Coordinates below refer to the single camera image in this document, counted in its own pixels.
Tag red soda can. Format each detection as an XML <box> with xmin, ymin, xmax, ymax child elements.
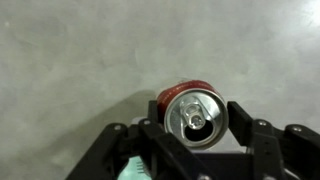
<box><xmin>156</xmin><ymin>80</ymin><xmax>229</xmax><ymax>149</ymax></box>

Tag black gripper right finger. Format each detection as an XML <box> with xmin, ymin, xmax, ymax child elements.
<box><xmin>227</xmin><ymin>101</ymin><xmax>320</xmax><ymax>180</ymax></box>

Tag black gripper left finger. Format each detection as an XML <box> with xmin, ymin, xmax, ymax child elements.
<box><xmin>66</xmin><ymin>100</ymin><xmax>214</xmax><ymax>180</ymax></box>

